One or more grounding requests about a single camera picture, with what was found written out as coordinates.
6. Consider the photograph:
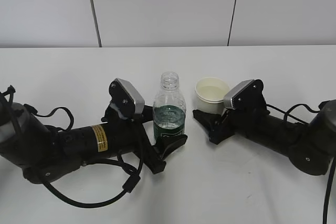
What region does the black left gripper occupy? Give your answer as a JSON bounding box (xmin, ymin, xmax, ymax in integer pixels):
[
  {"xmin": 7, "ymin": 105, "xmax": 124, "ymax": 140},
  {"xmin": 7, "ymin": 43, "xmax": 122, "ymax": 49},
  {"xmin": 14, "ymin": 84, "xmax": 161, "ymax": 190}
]
[{"xmin": 101, "ymin": 105, "xmax": 188, "ymax": 174}]

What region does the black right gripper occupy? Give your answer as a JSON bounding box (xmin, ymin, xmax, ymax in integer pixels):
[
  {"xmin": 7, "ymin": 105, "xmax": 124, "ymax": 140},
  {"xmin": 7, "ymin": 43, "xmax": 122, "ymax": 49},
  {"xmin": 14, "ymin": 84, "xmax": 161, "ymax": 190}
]
[{"xmin": 193, "ymin": 108, "xmax": 265, "ymax": 145}]

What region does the clear green-label water bottle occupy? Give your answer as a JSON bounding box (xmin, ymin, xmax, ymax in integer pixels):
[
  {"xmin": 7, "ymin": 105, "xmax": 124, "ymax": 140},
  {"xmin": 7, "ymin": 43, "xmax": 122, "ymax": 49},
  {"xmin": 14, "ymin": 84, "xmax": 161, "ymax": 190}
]
[{"xmin": 153, "ymin": 72, "xmax": 186, "ymax": 141}]

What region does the white paper cup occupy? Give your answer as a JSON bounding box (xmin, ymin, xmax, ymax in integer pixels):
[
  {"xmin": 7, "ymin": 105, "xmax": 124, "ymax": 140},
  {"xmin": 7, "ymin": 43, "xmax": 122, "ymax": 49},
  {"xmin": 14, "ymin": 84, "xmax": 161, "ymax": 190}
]
[{"xmin": 194, "ymin": 77, "xmax": 230, "ymax": 114}]

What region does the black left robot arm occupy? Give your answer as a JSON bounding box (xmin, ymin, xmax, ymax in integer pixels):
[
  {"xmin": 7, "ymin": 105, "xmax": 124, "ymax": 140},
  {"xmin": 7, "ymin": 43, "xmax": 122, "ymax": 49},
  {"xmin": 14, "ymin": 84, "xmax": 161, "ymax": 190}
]
[{"xmin": 1, "ymin": 103, "xmax": 187, "ymax": 184}]

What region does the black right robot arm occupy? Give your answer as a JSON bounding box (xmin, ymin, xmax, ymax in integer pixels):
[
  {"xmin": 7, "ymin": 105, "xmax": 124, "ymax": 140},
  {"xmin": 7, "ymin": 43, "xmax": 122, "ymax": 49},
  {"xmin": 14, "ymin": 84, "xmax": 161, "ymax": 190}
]
[{"xmin": 193, "ymin": 100, "xmax": 335, "ymax": 176}]

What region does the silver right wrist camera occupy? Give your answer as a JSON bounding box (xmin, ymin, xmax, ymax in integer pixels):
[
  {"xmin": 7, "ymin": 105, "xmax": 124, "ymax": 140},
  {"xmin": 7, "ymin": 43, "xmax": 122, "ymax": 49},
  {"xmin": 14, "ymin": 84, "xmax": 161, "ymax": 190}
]
[{"xmin": 223, "ymin": 79, "xmax": 266, "ymax": 111}]

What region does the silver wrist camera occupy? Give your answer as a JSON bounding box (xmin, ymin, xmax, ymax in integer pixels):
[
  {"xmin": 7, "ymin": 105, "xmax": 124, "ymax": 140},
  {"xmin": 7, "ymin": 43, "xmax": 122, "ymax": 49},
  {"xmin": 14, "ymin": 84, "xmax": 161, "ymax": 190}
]
[
  {"xmin": 109, "ymin": 78, "xmax": 145, "ymax": 120},
  {"xmin": 223, "ymin": 79, "xmax": 266, "ymax": 111}
]

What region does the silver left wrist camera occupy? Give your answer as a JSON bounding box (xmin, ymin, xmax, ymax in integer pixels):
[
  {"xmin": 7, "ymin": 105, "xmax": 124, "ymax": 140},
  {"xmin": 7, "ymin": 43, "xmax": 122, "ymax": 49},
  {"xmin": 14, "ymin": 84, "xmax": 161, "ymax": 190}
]
[{"xmin": 109, "ymin": 78, "xmax": 145, "ymax": 120}]

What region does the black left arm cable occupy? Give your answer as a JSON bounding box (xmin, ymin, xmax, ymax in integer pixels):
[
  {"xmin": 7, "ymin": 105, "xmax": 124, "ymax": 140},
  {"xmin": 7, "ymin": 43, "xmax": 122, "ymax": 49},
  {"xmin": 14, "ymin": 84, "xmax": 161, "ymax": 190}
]
[{"xmin": 0, "ymin": 85, "xmax": 148, "ymax": 209}]

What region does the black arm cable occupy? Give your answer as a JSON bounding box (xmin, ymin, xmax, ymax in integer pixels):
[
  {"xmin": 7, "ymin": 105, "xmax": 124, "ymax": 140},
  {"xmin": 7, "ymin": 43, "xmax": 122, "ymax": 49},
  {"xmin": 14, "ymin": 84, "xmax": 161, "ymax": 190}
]
[
  {"xmin": 265, "ymin": 103, "xmax": 336, "ymax": 224},
  {"xmin": 0, "ymin": 85, "xmax": 148, "ymax": 209}
]

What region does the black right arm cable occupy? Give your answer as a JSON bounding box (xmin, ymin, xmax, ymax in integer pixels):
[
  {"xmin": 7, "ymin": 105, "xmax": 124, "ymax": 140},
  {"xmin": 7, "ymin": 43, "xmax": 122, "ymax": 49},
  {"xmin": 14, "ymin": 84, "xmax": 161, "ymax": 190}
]
[{"xmin": 265, "ymin": 103, "xmax": 336, "ymax": 224}]

